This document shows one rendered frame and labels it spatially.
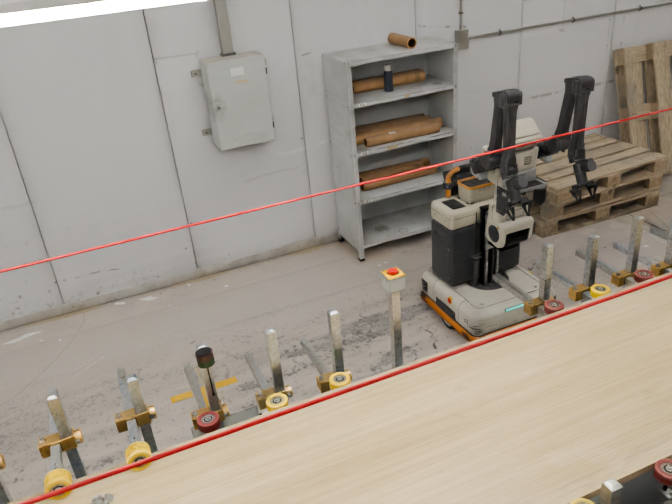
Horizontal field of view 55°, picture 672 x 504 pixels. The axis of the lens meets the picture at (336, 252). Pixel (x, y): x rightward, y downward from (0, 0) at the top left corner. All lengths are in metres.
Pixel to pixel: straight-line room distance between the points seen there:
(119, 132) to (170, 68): 0.56
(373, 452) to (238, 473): 0.44
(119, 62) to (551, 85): 3.66
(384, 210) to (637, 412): 3.53
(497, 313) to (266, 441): 2.10
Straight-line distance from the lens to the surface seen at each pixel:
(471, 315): 3.94
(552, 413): 2.34
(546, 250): 2.86
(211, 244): 5.09
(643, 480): 2.39
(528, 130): 3.63
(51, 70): 4.60
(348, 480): 2.10
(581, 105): 3.55
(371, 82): 4.92
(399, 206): 5.58
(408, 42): 4.94
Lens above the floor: 2.45
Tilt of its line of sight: 28 degrees down
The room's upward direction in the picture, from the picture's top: 5 degrees counter-clockwise
